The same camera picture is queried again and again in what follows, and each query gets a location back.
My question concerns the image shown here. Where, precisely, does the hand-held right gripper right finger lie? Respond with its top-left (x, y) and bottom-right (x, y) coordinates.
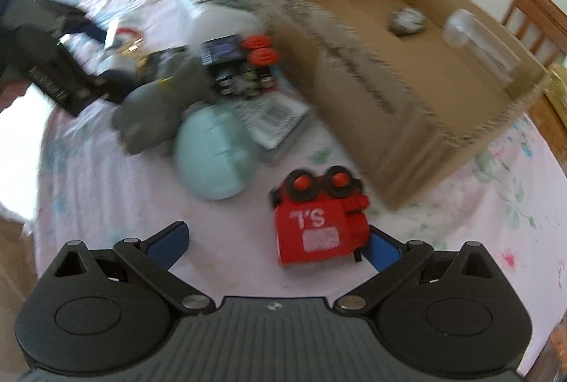
top-left (333, 225), bottom-right (504, 315)

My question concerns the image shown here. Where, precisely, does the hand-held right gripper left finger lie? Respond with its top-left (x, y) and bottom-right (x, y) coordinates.
top-left (52, 221), bottom-right (212, 317)

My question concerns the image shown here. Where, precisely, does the clear bottle with silver cap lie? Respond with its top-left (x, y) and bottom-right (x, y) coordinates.
top-left (100, 25), bottom-right (152, 73)

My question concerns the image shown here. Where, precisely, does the red toy truck block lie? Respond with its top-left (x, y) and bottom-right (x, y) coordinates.
top-left (269, 166), bottom-right (370, 268)

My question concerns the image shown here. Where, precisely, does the light blue round ball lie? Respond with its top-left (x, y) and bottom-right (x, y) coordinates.
top-left (173, 105), bottom-right (260, 202)

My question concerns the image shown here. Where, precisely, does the grey plush toy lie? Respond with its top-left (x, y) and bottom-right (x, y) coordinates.
top-left (111, 56), bottom-right (210, 155)

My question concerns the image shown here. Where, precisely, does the clear case with white label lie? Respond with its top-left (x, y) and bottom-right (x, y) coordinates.
top-left (230, 92), bottom-right (311, 163)

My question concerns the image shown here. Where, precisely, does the white plastic bottle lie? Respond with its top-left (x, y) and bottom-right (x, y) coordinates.
top-left (177, 0), bottom-right (263, 47)

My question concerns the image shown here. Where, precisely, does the cardboard box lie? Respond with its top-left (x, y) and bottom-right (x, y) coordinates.
top-left (235, 0), bottom-right (550, 211)

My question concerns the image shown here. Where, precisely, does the black digital timer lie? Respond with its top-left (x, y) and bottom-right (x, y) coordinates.
top-left (200, 35), bottom-right (243, 66)

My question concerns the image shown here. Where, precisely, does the grey foil ball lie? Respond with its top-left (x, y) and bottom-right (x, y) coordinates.
top-left (388, 7), bottom-right (428, 36)

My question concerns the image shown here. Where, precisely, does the clear plastic jar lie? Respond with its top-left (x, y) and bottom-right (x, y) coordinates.
top-left (443, 9), bottom-right (522, 82)

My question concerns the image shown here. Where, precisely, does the wooden chair back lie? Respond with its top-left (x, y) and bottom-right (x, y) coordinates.
top-left (503, 0), bottom-right (567, 68)

